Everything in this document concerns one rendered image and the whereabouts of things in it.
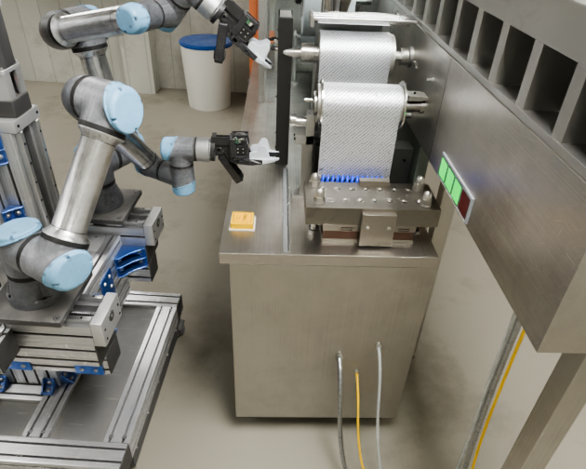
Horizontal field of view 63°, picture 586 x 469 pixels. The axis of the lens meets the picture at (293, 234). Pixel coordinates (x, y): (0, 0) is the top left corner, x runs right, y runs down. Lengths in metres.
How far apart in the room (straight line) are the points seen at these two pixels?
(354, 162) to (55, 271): 0.92
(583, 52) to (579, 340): 0.46
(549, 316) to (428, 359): 1.57
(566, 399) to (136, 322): 1.68
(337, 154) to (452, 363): 1.29
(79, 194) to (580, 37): 1.08
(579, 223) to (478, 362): 1.74
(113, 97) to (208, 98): 3.73
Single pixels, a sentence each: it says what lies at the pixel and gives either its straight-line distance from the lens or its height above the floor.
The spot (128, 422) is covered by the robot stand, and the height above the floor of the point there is 0.22.
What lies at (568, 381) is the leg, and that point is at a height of 0.97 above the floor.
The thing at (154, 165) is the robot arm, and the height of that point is 1.04.
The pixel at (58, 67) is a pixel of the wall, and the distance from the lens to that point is 6.09.
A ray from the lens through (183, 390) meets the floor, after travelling 2.25.
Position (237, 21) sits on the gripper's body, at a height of 1.47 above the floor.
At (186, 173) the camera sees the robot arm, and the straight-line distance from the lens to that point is 1.57.
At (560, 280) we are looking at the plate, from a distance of 0.88.
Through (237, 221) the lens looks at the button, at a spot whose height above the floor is 0.92.
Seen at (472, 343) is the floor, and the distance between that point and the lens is 2.60.
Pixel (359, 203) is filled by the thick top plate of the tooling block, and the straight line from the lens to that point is 1.45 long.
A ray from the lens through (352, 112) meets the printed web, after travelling 1.50.
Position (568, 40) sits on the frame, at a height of 1.60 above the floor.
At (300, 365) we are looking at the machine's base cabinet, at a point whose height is 0.41.
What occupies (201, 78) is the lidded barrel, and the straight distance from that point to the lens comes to 4.90.
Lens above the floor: 1.77
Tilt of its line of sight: 35 degrees down
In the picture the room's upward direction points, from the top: 3 degrees clockwise
